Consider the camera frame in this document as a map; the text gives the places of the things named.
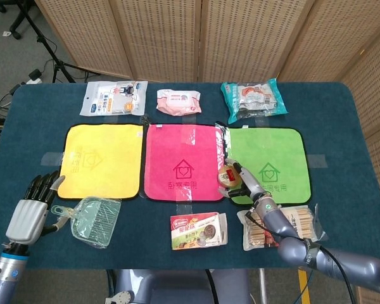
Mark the bamboo skewer packet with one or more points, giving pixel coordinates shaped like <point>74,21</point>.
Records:
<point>302,221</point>

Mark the green cloth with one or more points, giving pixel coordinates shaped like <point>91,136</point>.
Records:
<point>272,149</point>

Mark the red green biscuit box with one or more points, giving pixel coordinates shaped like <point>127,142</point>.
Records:
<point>193,231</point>

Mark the white power adapter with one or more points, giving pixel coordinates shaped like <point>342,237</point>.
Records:
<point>35,75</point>

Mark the teal snack bag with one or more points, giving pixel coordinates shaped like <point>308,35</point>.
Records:
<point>253,99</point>

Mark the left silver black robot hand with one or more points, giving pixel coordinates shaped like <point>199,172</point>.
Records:
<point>27,218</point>

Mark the white resealable pouch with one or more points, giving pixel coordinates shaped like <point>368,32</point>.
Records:
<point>114,98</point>

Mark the small round metal tin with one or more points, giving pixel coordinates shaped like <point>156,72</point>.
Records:
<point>228,176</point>

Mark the yellow cloth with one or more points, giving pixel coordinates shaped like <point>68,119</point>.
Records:
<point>107,149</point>

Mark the black tripod stand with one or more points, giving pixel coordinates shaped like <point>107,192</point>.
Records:
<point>46,47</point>

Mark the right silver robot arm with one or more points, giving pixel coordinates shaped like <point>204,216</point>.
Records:
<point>291,247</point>

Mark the crinkled clear tape strip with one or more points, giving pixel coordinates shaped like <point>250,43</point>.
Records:
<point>221,142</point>

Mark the black office chair base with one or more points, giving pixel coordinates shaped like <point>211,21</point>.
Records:
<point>14,27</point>

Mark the pink wet wipes pack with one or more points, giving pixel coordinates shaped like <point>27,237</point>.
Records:
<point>177,102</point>

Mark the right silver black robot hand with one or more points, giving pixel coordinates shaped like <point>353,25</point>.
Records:
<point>251,188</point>

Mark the green plastic dustpan in wrap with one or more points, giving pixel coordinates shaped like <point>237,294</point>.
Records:
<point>93,221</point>

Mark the grey robot torso base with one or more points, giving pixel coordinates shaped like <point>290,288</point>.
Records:
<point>164,288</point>

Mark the dark blue table cover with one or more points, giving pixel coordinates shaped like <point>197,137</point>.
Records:
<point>35,104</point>

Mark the pink cloth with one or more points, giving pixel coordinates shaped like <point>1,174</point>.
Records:
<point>164,152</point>

